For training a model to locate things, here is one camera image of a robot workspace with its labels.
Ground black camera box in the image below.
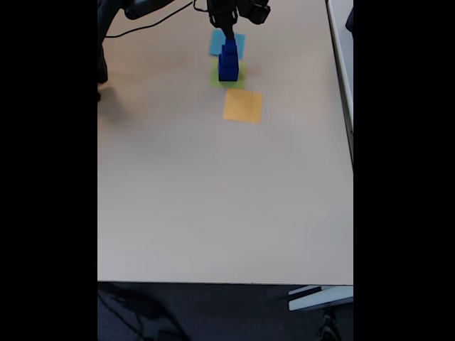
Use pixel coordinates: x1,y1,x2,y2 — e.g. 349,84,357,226
237,0,272,25

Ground orange paper square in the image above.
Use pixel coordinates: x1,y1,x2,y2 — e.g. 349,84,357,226
223,88,264,125

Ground large blue cube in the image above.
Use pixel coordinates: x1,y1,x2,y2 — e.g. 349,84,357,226
218,53,239,82

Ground blue paper square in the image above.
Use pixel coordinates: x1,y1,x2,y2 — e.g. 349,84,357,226
208,29,246,60

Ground white neighbouring table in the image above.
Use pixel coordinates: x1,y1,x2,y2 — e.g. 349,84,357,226
325,0,354,168

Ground green paper square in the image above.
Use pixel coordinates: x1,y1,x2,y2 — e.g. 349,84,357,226
208,58,247,90

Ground white table foot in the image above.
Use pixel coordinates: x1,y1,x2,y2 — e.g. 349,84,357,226
287,285,354,312

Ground medium blue cube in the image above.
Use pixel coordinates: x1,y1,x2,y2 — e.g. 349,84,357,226
220,48,238,69

